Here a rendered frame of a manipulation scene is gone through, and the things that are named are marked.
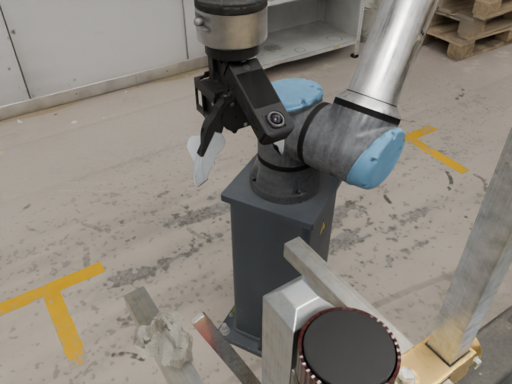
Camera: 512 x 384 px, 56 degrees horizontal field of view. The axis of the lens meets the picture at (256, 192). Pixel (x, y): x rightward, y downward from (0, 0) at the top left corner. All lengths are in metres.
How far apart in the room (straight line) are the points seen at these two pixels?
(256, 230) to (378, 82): 0.50
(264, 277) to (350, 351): 1.09
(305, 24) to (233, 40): 3.14
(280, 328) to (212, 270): 1.53
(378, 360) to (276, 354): 0.09
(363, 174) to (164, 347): 0.58
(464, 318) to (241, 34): 0.41
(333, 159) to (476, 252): 0.56
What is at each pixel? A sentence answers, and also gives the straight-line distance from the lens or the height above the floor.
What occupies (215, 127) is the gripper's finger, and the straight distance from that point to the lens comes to 0.65.
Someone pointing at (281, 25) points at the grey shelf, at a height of 0.17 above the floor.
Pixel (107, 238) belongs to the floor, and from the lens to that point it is 2.05.
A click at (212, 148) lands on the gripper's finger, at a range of 0.67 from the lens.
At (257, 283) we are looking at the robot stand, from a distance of 1.41.
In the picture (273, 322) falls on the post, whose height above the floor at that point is 1.10.
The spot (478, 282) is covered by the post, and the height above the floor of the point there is 0.99.
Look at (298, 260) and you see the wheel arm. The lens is 0.74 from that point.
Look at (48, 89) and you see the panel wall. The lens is 3.05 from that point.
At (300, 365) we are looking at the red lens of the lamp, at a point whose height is 1.12.
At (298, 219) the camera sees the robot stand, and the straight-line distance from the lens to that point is 1.15.
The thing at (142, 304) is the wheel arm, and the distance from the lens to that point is 0.67.
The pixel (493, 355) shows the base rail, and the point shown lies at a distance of 0.88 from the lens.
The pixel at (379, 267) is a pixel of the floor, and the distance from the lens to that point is 1.91.
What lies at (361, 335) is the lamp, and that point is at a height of 1.13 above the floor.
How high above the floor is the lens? 1.37
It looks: 39 degrees down
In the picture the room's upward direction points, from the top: straight up
